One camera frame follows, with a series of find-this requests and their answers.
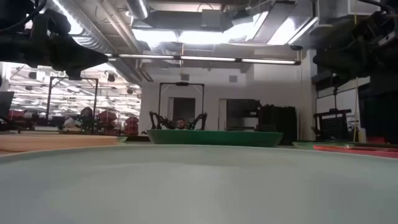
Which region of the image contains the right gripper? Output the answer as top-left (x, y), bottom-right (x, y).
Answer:
top-left (312, 12), bottom-right (386, 80)

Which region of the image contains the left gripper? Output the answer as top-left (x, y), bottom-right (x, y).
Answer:
top-left (27, 9), bottom-right (109, 80)

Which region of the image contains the cream plastic plate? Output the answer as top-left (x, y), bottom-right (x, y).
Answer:
top-left (0, 134), bottom-right (126, 153)

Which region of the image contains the red cabinet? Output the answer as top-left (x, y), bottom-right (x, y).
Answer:
top-left (95, 110), bottom-right (119, 132)
top-left (123, 116), bottom-right (140, 136)

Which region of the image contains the dark storage cabinet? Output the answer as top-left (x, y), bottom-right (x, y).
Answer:
top-left (256, 104), bottom-right (299, 146)

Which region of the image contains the red transparent plastic plate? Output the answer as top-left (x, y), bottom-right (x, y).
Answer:
top-left (313, 145), bottom-right (398, 159)

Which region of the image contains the long ceiling light bar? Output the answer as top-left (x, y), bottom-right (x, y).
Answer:
top-left (104, 53), bottom-right (302, 67)

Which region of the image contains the large dark green plate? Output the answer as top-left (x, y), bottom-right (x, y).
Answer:
top-left (146, 129), bottom-right (284, 148)

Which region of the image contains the pale mint plastic plate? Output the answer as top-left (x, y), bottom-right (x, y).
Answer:
top-left (0, 143), bottom-right (398, 224)

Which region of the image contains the black gantry frame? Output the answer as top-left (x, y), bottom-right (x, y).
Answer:
top-left (45, 76), bottom-right (100, 126)
top-left (157, 82), bottom-right (206, 130)

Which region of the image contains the black wire cart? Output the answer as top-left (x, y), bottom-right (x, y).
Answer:
top-left (312, 108), bottom-right (353, 141)

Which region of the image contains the silver ventilation duct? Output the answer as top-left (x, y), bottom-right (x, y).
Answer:
top-left (125, 0), bottom-right (150, 20)

